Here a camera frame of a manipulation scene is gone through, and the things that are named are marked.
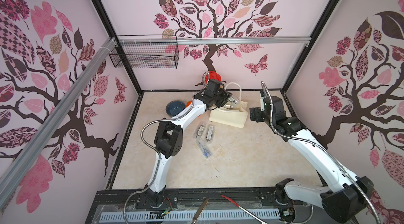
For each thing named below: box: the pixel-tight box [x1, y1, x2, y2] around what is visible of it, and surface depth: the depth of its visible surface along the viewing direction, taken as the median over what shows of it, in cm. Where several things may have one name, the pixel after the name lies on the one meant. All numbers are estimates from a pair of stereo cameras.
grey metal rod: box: [190, 197, 210, 224], surface depth 72 cm
